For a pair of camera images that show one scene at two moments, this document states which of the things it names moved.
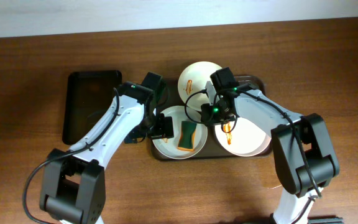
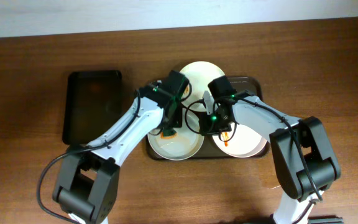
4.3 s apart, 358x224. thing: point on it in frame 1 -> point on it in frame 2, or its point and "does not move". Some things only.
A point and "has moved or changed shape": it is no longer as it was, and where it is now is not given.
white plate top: x=193 y=78 does not move
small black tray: x=89 y=95 does not move
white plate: x=240 y=137 does not move
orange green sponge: x=187 y=137 has moved or changed shape
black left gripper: x=163 y=128 -> x=173 y=121
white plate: x=168 y=147 does not move
